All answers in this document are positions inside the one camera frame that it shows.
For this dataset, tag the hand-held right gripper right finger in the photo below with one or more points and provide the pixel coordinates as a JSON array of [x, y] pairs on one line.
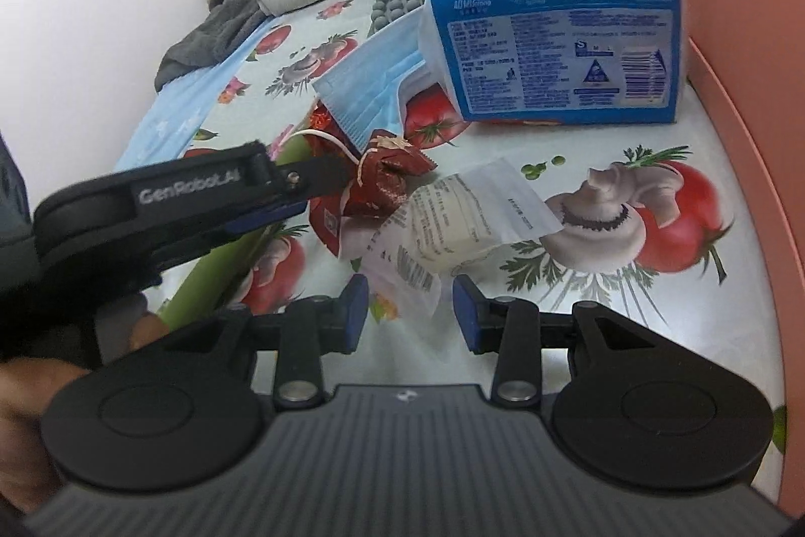
[[466, 317]]

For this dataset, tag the red foil wrapper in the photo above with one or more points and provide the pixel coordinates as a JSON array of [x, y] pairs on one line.
[[322, 118]]

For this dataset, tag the person's dark clothing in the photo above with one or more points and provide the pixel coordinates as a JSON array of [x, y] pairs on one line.
[[11, 197]]

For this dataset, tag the dark grey blanket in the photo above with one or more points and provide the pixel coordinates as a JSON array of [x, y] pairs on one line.
[[214, 34]]

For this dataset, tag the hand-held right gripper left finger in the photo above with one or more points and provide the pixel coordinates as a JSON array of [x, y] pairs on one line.
[[355, 317]]

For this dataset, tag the person's left hand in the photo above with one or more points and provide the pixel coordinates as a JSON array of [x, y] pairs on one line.
[[22, 430]]

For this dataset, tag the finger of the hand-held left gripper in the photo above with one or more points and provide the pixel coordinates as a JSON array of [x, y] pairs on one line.
[[314, 177], [264, 221]]

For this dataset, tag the blue tissue pack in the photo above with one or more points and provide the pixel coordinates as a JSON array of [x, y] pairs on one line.
[[553, 40]]

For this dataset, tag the fruit printed tablecloth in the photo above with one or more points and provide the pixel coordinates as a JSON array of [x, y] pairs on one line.
[[629, 310]]

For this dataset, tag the red flat packet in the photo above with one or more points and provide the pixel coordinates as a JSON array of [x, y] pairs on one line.
[[327, 225]]

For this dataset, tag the light blue face mask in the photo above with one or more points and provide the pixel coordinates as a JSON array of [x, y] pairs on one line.
[[365, 84]]

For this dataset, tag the clear plastic packet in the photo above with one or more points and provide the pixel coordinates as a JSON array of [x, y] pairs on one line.
[[440, 235]]

